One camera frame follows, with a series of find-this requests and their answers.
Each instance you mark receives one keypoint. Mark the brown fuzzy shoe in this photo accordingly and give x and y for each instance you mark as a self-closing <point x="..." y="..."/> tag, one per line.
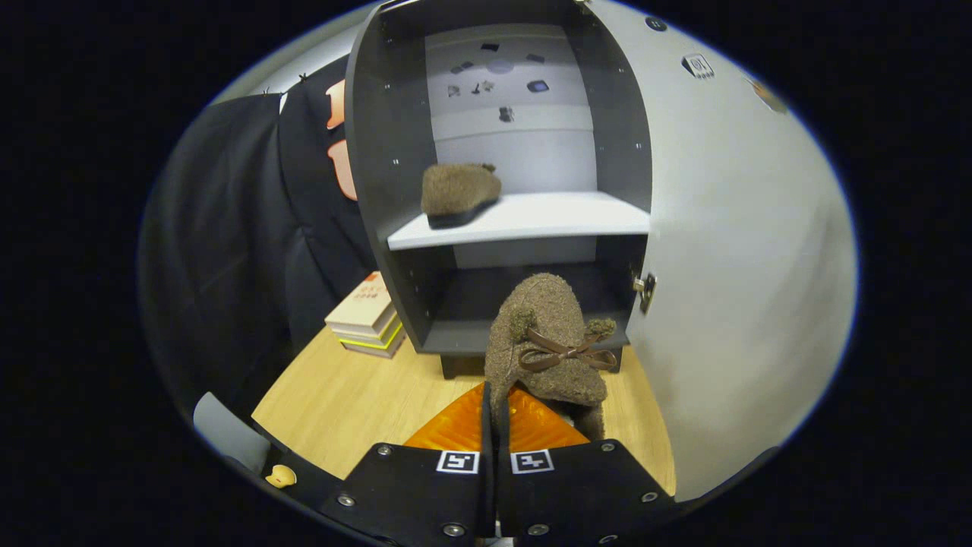
<point x="456" y="190"/>
<point x="547" y="311"/>

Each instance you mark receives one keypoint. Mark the grey rounded object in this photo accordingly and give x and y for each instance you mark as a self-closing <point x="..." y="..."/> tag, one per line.
<point x="224" y="433"/>

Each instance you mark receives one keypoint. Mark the beige shoe cabinet door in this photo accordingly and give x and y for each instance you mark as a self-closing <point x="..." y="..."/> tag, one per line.
<point x="744" y="266"/>

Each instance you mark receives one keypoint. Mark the yellow edged book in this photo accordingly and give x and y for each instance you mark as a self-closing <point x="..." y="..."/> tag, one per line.
<point x="380" y="348"/>

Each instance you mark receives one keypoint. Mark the small yellow round object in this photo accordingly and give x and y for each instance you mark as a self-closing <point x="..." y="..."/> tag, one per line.
<point x="281" y="476"/>

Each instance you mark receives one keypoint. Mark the white cabinet shelf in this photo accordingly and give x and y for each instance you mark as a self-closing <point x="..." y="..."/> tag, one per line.
<point x="562" y="216"/>

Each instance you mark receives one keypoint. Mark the beige book with orange corner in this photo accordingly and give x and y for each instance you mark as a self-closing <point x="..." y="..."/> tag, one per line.
<point x="364" y="300"/>

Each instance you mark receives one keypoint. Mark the metal door hinge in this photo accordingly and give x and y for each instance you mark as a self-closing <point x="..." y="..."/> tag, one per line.
<point x="645" y="289"/>

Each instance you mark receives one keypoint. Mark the black backdrop cloth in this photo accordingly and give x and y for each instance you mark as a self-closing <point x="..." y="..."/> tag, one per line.
<point x="228" y="228"/>

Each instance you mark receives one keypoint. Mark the dark grey shoe cabinet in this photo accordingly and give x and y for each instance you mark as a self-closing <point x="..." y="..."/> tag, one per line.
<point x="387" y="152"/>

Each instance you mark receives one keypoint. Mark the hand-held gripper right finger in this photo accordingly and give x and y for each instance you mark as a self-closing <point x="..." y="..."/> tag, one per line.
<point x="577" y="490"/>

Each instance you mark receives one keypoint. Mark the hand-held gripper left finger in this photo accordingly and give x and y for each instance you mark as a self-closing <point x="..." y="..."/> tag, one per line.
<point x="487" y="471"/>

